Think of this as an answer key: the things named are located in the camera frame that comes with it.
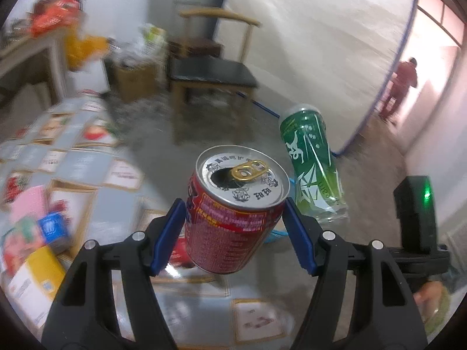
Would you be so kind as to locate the white wooden side table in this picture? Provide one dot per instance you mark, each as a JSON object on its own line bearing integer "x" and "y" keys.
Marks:
{"x": 36, "y": 49}

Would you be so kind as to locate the wooden chair with black seat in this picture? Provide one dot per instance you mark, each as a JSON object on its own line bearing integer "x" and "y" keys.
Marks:
{"x": 211, "y": 74}

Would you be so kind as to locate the red plastic bag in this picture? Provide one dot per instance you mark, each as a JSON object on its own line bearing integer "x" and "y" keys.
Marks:
{"x": 54, "y": 14}

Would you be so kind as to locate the yellow cardboard box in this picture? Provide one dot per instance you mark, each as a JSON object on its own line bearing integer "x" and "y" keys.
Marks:
{"x": 40, "y": 266}

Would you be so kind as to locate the brown cardboard box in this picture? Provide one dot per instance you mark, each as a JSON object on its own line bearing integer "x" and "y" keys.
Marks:
{"x": 135, "y": 80}

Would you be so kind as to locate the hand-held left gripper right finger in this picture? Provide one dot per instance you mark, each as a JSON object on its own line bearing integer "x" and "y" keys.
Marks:
{"x": 299, "y": 244}

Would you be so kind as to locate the red drink can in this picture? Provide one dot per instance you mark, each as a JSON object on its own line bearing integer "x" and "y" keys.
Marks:
{"x": 226, "y": 233}

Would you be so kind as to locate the blue toothpaste box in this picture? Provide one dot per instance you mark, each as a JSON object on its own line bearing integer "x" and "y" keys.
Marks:
{"x": 54, "y": 229}

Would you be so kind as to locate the pink sponge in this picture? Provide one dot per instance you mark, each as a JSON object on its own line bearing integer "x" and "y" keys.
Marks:
{"x": 31, "y": 202}

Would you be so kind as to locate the person's right hand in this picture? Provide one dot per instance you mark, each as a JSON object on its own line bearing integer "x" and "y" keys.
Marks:
{"x": 428, "y": 297}

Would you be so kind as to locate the fruit print tablecloth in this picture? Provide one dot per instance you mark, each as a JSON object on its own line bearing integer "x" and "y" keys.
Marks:
{"x": 84, "y": 160}

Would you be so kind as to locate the dark wooden stool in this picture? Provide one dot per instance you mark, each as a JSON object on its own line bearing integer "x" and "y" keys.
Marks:
{"x": 197, "y": 47}

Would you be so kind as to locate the orange plastic bag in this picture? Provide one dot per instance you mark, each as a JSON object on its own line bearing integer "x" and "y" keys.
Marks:
{"x": 85, "y": 49}

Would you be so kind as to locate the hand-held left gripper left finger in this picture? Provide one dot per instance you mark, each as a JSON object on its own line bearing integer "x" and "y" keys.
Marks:
{"x": 168, "y": 240}

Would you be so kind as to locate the white mattress with blue edge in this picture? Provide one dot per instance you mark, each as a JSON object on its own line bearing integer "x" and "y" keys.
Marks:
{"x": 310, "y": 43}

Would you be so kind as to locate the red cat print snack pouch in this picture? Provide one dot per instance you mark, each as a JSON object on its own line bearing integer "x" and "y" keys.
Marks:
{"x": 22, "y": 240}

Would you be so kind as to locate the green tall drink can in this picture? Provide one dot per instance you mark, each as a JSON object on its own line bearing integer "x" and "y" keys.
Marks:
{"x": 313, "y": 164}

